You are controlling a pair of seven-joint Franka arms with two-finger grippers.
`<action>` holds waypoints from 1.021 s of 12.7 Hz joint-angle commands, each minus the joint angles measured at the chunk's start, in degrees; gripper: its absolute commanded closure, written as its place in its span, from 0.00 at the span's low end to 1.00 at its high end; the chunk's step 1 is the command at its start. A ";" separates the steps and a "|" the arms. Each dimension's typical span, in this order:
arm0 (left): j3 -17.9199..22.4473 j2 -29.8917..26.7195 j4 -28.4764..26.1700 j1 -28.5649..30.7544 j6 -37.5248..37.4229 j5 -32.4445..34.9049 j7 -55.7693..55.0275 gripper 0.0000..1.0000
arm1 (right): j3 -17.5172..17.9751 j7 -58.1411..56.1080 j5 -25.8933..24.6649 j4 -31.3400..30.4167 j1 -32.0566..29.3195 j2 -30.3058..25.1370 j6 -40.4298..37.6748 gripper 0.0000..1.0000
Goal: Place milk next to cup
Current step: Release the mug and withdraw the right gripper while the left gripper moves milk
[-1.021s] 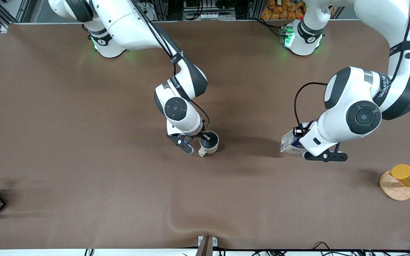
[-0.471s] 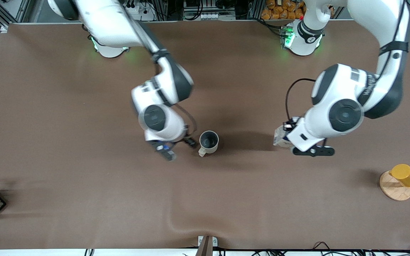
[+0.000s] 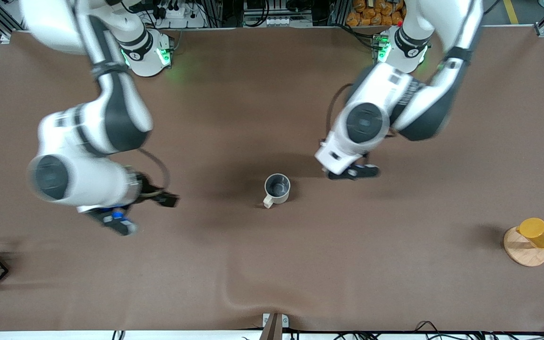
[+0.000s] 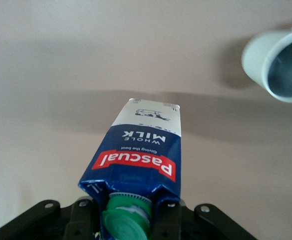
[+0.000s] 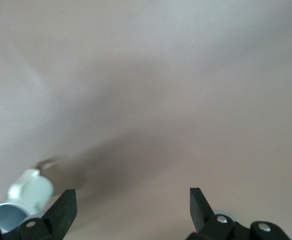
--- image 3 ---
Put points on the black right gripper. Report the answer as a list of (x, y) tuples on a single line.
[(148, 189)]

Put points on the grey cream mug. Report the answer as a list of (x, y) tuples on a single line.
[(276, 189)]

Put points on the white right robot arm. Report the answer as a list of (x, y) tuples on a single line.
[(111, 113)]

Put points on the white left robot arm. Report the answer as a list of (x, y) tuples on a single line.
[(423, 108)]

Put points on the yellow plastic cup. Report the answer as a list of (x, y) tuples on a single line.
[(539, 233)]

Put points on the brown table mat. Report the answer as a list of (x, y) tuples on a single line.
[(253, 259)]

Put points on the bag of orange items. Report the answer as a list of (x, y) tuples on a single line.
[(371, 14)]

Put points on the round wooden board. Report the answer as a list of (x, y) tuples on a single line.
[(522, 255)]

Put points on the long white power strip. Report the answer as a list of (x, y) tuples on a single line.
[(276, 21)]

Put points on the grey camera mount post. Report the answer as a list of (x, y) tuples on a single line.
[(272, 328)]

